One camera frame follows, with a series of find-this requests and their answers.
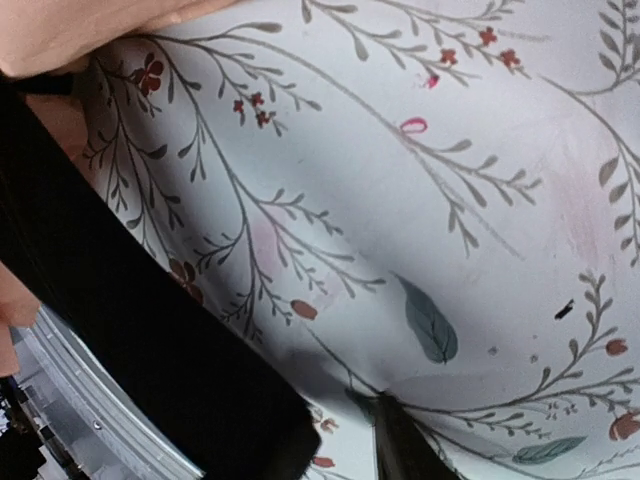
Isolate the black printed ribbon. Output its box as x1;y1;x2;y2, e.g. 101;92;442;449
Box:
1;84;320;479

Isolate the peach wrapping paper sheet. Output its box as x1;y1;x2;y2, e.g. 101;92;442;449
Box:
1;0;238;378

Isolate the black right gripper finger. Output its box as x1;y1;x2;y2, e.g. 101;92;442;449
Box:
373;393;458;480

